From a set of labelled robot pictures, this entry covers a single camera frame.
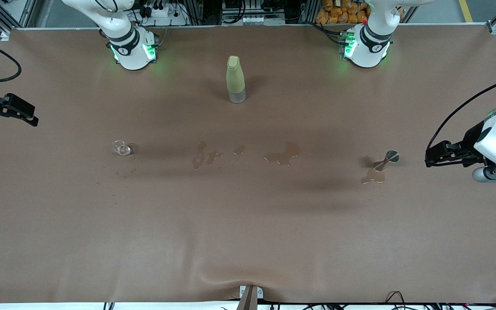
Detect metal jigger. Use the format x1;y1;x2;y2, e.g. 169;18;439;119
373;149;400;172

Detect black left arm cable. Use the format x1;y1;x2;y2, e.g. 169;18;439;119
428;79;496;149

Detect orange snack bags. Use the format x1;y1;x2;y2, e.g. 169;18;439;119
316;0;370;25

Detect clear glass measuring cup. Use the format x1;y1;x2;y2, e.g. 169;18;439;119
113;140;132;157

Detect yellow-green shaker bottle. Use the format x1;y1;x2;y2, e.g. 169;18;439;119
226;55;247;104

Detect white terminal block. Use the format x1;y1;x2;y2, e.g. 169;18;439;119
222;15;285;25

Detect brown table cloth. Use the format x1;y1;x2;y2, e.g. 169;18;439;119
0;25;496;304

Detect white power strip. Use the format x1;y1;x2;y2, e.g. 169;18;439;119
139;3;188;26

